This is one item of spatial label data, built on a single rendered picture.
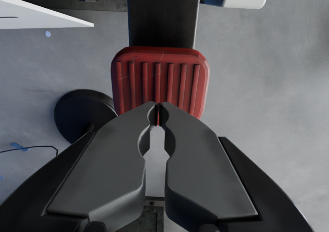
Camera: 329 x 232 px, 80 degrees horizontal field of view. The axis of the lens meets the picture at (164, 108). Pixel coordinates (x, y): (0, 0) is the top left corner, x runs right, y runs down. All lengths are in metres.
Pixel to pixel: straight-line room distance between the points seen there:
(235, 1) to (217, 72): 0.71
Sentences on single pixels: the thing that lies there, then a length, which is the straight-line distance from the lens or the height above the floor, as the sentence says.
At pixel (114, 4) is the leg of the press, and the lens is 0.88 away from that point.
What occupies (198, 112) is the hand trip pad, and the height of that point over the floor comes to 0.76.
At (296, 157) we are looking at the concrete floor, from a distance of 1.45.
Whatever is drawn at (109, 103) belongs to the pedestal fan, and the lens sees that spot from 1.01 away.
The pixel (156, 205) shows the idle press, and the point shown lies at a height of 0.03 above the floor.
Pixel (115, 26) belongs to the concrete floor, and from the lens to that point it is 0.92.
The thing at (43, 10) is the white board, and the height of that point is 0.35.
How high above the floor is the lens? 0.89
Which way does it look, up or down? 61 degrees down
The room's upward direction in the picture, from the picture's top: 180 degrees counter-clockwise
